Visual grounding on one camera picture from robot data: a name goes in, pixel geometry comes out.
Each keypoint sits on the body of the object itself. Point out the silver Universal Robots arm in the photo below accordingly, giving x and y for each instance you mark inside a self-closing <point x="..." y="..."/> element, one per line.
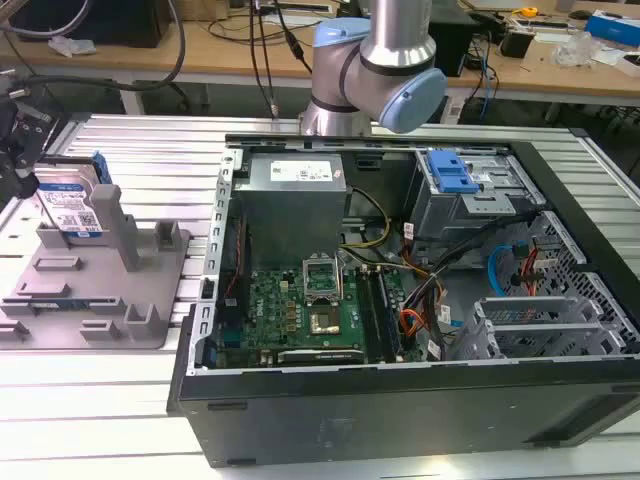
<point x="380" y="55"/>

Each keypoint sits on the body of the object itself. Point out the blue disk bay latch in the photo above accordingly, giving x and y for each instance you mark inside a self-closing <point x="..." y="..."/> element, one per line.
<point x="450" y="172"/>

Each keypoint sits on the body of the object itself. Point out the hard disk in blue carrier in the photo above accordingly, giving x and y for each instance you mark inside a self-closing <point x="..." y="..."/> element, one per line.
<point x="67" y="200"/>

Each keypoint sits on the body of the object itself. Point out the grey power supply unit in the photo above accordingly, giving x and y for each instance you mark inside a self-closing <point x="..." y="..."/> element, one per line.
<point x="292" y="210"/>

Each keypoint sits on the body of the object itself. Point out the green motherboard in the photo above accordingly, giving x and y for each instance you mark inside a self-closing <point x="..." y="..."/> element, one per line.
<point x="310" y="320"/>

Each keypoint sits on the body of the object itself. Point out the CPU socket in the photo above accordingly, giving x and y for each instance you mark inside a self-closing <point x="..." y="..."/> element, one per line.
<point x="324" y="322"/>

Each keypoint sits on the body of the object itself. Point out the black RAM slot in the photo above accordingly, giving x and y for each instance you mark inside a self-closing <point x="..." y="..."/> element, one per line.
<point x="366" y="315"/>

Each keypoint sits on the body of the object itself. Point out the RAM stick in slot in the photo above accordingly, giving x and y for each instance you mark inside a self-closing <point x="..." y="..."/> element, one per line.
<point x="390" y="315"/>

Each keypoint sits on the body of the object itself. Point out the black graphics card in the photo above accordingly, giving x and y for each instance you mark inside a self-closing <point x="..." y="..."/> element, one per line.
<point x="320" y="356"/>

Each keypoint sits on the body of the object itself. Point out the metal drive cage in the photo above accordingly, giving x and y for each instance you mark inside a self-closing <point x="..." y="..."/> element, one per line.
<point x="465" y="205"/>

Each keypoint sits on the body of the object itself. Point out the black open PC case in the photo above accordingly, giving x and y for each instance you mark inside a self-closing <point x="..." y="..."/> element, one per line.
<point x="400" y="415"/>

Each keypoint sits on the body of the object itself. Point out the wooden desk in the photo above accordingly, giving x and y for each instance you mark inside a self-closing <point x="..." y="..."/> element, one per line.
<point x="210" y="55"/>

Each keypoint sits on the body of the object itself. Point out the grey parts rack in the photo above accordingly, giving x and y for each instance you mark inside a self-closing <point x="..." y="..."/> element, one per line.
<point x="100" y="300"/>

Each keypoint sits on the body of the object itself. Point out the RAM stick in rack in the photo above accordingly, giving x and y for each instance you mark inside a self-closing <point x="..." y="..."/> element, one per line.
<point x="50" y="303"/>

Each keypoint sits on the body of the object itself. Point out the black small box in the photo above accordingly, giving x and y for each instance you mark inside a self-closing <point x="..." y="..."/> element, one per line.
<point x="515" y="42"/>

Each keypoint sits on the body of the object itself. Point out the yellow tape measure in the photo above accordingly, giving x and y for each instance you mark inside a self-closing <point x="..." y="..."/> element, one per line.
<point x="528" y="11"/>

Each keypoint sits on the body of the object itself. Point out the crumpled clear plastic bag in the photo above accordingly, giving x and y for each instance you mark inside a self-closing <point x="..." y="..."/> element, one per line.
<point x="72" y="45"/>

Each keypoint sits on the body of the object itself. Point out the black metal fixture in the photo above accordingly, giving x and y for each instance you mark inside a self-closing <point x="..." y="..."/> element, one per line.
<point x="20" y="135"/>

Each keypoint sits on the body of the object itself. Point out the black desktop computer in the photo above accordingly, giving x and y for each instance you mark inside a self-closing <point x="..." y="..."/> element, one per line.
<point x="90" y="20"/>

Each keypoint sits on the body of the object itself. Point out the clear plastic wrap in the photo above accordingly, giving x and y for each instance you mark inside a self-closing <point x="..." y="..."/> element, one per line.
<point x="577" y="50"/>

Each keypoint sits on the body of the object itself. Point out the blue cardboard box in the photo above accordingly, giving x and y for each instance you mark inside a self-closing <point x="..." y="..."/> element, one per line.
<point x="612" y="27"/>

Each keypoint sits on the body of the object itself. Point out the silver expansion bracket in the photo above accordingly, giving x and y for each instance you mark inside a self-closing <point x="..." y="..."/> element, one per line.
<point x="545" y="332"/>
<point x="530" y="305"/>

